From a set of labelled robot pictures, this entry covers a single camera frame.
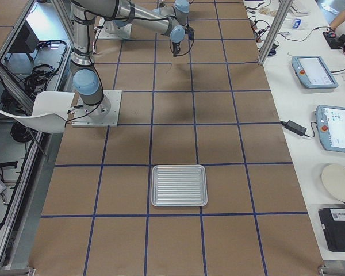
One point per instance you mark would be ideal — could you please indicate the black flat box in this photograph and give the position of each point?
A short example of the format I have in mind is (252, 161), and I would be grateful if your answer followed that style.
(333, 225)

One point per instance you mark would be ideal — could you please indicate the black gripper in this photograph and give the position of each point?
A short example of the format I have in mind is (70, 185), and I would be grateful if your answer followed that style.
(176, 45)

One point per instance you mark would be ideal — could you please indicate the silver ribbed metal tray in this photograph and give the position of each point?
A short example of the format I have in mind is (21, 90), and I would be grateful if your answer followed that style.
(179, 186)

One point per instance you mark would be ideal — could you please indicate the white chair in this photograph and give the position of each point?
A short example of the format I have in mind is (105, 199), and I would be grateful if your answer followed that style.
(49, 113)

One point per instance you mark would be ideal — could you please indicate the far teach pendant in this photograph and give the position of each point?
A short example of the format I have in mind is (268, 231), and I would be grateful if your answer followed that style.
(313, 72)

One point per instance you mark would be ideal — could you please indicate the teach pendant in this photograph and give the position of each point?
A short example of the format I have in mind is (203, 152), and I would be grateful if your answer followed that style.
(313, 72)
(331, 127)

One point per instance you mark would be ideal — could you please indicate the aluminium frame post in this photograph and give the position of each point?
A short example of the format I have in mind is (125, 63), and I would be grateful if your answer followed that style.
(278, 20)

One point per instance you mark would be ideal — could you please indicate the white round plate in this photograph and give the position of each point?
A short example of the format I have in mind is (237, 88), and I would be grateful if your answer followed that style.
(333, 179)

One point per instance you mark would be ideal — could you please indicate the bag of wooden pieces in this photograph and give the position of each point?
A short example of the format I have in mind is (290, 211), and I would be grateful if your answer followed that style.
(268, 11)

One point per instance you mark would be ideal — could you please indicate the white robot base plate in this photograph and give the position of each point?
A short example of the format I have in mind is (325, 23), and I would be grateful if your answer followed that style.
(105, 115)

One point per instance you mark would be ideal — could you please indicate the near teach pendant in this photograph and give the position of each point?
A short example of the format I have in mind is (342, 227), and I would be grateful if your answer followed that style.
(331, 127)

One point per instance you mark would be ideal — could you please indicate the black power adapter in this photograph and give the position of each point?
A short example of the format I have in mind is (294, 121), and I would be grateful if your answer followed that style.
(294, 127)

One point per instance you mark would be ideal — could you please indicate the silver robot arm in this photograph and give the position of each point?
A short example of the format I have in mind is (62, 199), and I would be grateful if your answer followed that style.
(93, 19)

